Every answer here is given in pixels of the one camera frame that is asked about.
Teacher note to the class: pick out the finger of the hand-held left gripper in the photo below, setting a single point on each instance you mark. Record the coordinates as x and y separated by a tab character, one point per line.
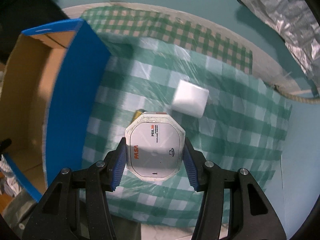
4	145

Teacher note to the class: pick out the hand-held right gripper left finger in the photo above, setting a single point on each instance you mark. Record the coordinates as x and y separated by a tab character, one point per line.
118	166

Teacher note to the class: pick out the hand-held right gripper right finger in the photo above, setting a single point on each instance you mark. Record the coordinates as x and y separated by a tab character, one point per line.
191	168

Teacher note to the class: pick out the white octagonal case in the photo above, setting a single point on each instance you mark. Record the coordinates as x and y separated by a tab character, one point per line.
155	152

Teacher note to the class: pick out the blue cardboard box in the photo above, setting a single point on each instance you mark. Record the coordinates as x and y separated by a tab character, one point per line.
72	92

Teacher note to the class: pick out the black white striped cloth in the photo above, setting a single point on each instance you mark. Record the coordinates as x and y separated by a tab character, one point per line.
5	166

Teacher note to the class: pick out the yellow object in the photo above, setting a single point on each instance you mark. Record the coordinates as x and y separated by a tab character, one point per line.
138	113

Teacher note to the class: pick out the green checkered plastic tablecloth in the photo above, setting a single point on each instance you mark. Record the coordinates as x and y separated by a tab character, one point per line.
237	135

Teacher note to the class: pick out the white square block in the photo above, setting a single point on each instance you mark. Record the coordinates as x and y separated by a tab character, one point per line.
190	98

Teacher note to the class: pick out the olive green garment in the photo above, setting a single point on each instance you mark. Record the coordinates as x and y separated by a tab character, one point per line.
15	215

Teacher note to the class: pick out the dark cloth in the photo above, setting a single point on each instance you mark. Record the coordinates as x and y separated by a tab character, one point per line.
25	17

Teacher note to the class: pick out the small-check green cloth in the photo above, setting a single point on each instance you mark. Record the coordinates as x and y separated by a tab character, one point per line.
175	30

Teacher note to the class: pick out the crumpled silver foil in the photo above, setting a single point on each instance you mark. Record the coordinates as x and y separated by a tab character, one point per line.
280	12

